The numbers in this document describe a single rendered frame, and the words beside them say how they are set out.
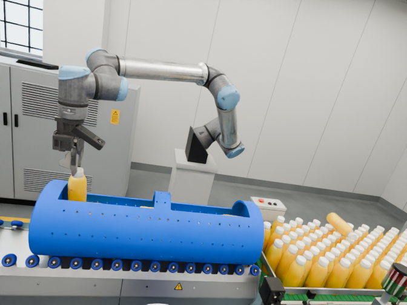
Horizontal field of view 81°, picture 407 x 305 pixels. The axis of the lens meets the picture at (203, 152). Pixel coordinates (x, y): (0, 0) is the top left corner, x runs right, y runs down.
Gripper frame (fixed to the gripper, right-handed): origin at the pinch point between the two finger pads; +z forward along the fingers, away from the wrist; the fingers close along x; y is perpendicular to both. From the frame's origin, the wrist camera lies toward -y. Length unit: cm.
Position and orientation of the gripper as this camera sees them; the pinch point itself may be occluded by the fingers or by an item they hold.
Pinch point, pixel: (77, 170)
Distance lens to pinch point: 101.3
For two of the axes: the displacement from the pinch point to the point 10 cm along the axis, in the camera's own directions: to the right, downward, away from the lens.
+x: 1.5, 3.6, -9.2
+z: -2.1, 9.2, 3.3
